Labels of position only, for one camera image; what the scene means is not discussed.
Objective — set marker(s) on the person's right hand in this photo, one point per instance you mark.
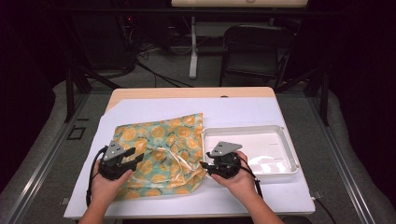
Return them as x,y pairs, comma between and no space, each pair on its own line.
241,185

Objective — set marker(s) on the white paper sheet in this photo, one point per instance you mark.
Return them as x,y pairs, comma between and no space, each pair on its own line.
218,109

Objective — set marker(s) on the white desk leg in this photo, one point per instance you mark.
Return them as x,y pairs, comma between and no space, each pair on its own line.
193,56

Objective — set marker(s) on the person's left hand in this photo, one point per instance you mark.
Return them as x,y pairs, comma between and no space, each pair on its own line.
106,189

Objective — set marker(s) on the orange fruit print cloth bag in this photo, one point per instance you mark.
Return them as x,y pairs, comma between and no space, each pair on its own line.
169,140

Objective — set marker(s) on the black folding chair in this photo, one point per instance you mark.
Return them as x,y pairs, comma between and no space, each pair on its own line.
258,43

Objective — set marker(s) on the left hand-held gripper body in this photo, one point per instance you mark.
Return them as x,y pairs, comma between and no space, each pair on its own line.
114,155

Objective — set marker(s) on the aluminium floor rail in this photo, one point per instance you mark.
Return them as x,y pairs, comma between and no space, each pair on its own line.
46,158
341,161

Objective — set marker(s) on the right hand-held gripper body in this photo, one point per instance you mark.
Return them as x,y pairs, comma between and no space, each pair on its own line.
225,161

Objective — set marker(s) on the white plastic tray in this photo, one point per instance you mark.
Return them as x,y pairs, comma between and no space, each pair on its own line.
264,146

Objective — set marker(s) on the black metal stand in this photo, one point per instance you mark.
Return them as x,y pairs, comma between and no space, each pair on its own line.
70,93
323,93

